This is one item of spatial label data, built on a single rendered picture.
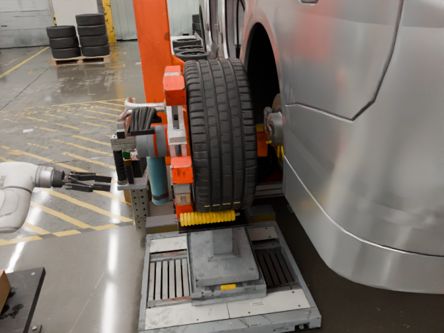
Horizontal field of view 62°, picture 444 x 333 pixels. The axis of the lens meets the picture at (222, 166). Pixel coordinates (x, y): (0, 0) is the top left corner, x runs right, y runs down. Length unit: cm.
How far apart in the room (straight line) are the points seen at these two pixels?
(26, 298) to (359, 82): 153
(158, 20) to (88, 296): 147
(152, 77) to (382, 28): 145
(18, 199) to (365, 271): 123
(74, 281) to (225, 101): 142
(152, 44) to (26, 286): 127
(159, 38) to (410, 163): 149
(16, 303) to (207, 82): 119
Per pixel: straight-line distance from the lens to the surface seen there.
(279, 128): 163
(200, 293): 181
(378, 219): 85
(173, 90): 132
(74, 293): 223
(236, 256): 188
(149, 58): 200
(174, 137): 133
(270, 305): 187
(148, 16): 198
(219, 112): 132
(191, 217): 165
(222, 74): 143
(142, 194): 242
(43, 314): 218
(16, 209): 158
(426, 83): 72
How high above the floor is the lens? 142
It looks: 25 degrees down
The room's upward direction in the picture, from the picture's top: 2 degrees counter-clockwise
